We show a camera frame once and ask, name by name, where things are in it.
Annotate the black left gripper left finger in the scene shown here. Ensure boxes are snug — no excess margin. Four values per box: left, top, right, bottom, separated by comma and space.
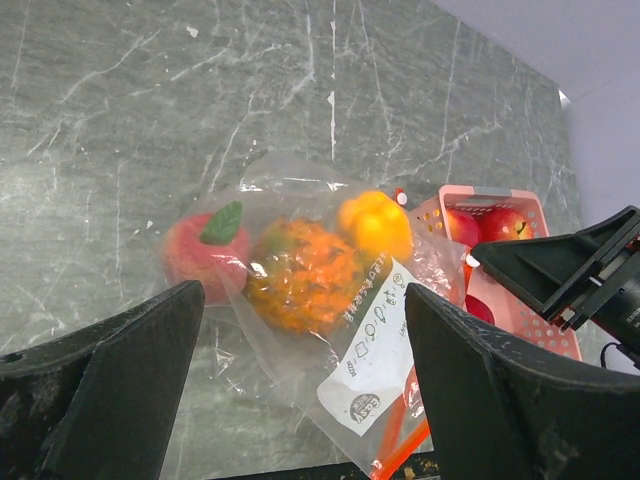
1, 281, 204, 479

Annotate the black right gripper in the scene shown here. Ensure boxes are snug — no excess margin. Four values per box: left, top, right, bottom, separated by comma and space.
472, 206, 639, 370

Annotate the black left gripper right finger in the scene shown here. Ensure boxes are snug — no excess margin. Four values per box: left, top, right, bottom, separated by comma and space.
405, 283, 639, 479

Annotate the red toy apple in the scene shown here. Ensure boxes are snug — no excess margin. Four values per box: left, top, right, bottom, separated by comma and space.
478, 208, 534, 243

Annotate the yellow toy bell pepper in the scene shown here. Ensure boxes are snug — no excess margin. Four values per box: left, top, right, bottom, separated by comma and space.
337, 190, 413, 262

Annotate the pink toy peach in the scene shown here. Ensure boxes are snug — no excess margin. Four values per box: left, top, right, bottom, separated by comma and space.
161, 200, 251, 306

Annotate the clear zip bag orange zipper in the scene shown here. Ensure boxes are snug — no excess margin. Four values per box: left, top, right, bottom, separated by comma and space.
199, 152, 471, 479

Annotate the orange toy pineapple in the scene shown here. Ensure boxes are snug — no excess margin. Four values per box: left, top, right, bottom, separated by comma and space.
245, 217, 367, 335

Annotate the red toy tomato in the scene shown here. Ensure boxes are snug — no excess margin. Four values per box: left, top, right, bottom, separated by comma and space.
465, 295, 495, 325

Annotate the pink perforated plastic basket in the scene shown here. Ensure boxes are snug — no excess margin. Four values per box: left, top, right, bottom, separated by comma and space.
411, 185, 582, 361

